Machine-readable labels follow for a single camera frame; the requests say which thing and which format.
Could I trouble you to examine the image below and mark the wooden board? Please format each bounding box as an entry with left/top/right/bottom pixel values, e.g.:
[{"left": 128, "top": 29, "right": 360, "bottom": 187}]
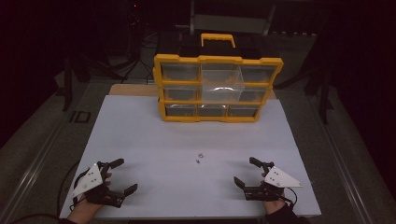
[{"left": 108, "top": 83, "right": 161, "bottom": 97}]

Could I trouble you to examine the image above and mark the right hand-held gripper cable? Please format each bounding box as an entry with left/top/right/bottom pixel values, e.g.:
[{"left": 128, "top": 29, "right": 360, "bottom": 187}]
[{"left": 279, "top": 186, "right": 298, "bottom": 209}]

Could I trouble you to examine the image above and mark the dark tripod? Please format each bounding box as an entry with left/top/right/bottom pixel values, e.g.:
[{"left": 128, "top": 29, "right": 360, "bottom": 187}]
[{"left": 120, "top": 0, "right": 157, "bottom": 84}]

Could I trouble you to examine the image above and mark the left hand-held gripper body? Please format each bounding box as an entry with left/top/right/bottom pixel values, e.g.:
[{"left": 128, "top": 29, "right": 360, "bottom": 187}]
[{"left": 72, "top": 160, "right": 125, "bottom": 209}]

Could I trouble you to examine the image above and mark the clear plastic drawer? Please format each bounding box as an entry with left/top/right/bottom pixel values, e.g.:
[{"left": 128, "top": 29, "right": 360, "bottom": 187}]
[{"left": 200, "top": 63, "right": 246, "bottom": 104}]

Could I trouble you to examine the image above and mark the person's left hand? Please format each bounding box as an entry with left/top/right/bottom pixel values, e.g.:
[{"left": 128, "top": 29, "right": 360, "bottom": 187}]
[{"left": 65, "top": 172, "right": 113, "bottom": 224}]

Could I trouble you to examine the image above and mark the person's right hand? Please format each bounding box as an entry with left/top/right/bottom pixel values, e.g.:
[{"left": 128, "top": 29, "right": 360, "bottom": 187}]
[{"left": 261, "top": 172, "right": 287, "bottom": 217}]

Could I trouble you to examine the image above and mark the yellow black organizer case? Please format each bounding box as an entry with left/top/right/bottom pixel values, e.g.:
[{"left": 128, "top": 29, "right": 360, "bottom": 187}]
[{"left": 152, "top": 33, "right": 285, "bottom": 123}]

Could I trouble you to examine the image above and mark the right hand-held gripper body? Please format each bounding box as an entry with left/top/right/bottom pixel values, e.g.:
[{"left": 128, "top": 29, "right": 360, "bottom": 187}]
[{"left": 242, "top": 161, "right": 304, "bottom": 203}]

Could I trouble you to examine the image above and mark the metal floor rail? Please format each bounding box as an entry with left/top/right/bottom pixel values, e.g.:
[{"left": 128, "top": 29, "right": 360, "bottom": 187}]
[
  {"left": 306, "top": 92, "right": 373, "bottom": 224},
  {"left": 0, "top": 122, "right": 64, "bottom": 224}
]

